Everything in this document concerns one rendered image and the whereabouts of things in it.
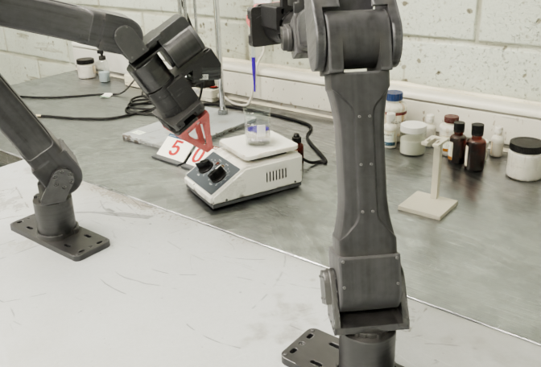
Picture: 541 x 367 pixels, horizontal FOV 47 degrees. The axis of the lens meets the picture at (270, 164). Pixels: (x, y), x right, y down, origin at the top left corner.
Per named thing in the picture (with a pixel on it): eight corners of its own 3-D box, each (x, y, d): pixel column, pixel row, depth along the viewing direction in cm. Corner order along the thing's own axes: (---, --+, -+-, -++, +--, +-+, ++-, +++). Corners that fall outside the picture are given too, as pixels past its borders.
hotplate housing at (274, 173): (212, 212, 114) (209, 171, 111) (183, 187, 124) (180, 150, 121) (313, 184, 124) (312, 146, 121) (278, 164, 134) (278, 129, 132)
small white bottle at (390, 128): (386, 143, 145) (387, 110, 142) (398, 146, 143) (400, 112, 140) (380, 147, 142) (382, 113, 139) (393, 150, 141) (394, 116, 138)
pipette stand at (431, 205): (439, 220, 107) (445, 150, 103) (398, 209, 112) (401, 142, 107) (457, 204, 113) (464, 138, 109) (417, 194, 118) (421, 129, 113)
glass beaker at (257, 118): (278, 145, 121) (276, 105, 118) (258, 152, 118) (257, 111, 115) (255, 138, 125) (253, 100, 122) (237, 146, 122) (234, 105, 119)
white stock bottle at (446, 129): (435, 150, 140) (437, 113, 137) (455, 149, 140) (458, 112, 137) (441, 157, 135) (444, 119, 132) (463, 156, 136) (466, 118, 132)
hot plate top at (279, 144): (245, 162, 115) (245, 157, 114) (217, 143, 124) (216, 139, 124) (300, 148, 120) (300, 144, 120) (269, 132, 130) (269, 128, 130)
